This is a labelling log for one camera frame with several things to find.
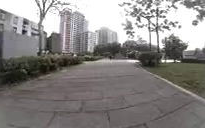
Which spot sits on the distant trees and bushes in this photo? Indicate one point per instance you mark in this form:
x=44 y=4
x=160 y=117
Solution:
x=113 y=50

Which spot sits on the grey stone paved path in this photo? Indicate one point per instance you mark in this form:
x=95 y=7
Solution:
x=100 y=96

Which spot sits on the group of tall buildings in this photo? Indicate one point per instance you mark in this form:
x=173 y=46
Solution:
x=80 y=33

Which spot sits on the round green bush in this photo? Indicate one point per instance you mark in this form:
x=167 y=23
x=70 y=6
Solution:
x=149 y=58

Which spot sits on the pair of thin trees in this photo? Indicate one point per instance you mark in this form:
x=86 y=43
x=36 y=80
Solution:
x=153 y=23

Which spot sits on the low green hedge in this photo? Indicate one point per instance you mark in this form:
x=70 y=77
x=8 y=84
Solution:
x=33 y=66

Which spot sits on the bushy dark tree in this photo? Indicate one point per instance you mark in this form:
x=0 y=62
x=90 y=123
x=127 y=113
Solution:
x=173 y=48

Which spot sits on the bare slender tree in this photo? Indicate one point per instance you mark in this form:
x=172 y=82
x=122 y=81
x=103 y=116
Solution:
x=42 y=23

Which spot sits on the pale stone kerb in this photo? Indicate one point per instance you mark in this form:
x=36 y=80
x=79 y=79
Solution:
x=176 y=86

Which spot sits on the grass lawn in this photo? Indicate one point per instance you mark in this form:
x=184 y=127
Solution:
x=190 y=76

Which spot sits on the white apartment building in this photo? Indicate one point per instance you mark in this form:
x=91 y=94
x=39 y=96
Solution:
x=10 y=26

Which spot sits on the grey concrete wall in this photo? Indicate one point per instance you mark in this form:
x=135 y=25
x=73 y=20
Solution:
x=16 y=45

